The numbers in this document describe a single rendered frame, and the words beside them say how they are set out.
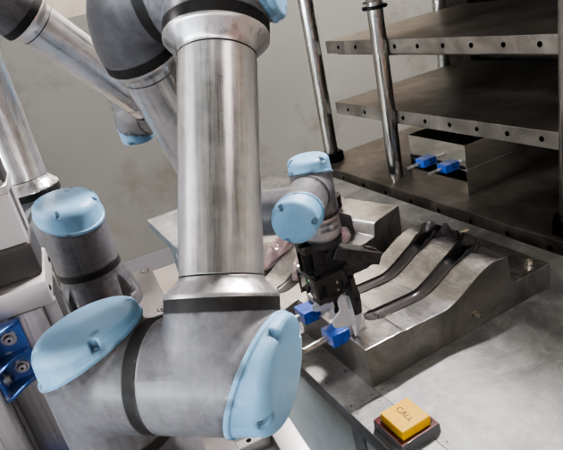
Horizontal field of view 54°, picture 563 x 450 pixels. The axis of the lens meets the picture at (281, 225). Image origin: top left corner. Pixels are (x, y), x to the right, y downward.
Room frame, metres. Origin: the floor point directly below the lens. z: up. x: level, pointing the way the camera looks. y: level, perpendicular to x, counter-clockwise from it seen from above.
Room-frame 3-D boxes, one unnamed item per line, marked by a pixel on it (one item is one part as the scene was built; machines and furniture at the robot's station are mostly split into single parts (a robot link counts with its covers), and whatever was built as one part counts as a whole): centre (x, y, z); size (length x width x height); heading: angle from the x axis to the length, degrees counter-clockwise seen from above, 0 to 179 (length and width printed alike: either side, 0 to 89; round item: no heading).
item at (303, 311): (1.02, -0.01, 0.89); 0.13 x 0.05 x 0.05; 114
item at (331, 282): (0.93, -0.06, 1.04); 0.09 x 0.08 x 0.12; 114
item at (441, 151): (1.89, -0.79, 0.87); 0.50 x 0.27 x 0.17; 114
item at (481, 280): (1.07, -0.28, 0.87); 0.50 x 0.26 x 0.14; 114
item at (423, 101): (1.99, -0.89, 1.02); 1.10 x 0.74 x 0.05; 24
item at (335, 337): (0.92, -0.05, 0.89); 0.13 x 0.05 x 0.05; 114
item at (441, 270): (1.08, -0.26, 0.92); 0.35 x 0.16 x 0.09; 114
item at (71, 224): (0.97, 0.37, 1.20); 0.13 x 0.12 x 0.14; 44
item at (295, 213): (0.84, -0.02, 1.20); 0.11 x 0.11 x 0.08; 71
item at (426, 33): (1.99, -0.89, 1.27); 1.10 x 0.74 x 0.05; 24
